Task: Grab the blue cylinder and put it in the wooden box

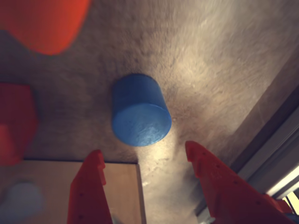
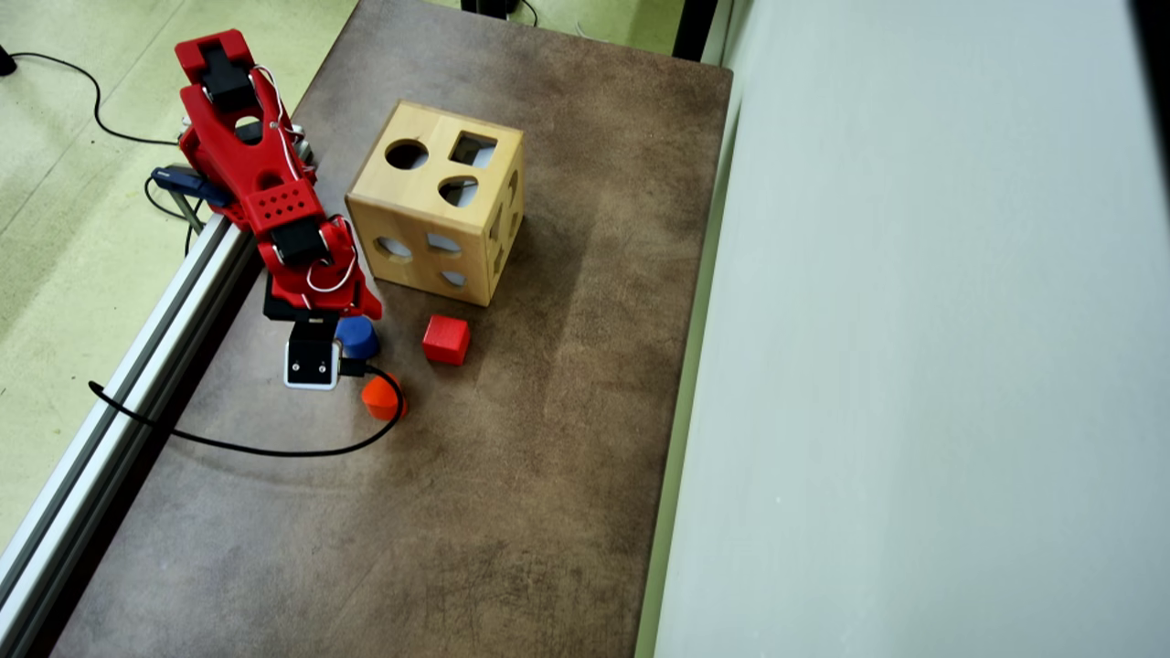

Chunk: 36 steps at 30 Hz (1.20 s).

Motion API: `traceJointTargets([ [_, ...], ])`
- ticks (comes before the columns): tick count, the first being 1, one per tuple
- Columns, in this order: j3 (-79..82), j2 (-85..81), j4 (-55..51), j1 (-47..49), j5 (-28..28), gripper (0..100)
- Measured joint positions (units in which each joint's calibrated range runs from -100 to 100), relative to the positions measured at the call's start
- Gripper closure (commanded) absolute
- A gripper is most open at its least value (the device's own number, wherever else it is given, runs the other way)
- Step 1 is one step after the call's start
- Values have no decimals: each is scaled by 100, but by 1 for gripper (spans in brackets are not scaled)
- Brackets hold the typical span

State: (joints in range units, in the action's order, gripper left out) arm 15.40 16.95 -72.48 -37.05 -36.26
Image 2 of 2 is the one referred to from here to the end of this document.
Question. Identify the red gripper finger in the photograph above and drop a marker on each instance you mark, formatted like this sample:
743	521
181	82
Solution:
367	303

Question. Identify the blue cylinder block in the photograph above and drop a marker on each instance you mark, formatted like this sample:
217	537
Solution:
358	340

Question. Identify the red robot arm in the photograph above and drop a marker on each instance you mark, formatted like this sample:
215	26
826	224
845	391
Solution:
228	155

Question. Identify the wooden shape sorter box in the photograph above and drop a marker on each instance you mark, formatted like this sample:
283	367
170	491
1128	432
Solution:
416	196

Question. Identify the red cube block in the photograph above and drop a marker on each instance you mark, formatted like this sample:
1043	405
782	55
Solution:
446	340

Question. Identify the orange drop-shaped block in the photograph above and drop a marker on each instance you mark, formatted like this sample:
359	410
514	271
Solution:
377	397

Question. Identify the black device base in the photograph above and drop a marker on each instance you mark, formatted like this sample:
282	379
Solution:
484	7

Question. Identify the black plug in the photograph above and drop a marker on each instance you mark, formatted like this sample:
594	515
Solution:
5	62

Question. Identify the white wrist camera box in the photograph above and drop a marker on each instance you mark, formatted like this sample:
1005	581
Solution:
311	361

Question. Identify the aluminium profile rail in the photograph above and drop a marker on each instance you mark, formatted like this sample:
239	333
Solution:
178	306

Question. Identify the black metal post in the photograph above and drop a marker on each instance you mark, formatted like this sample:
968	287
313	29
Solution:
696	27

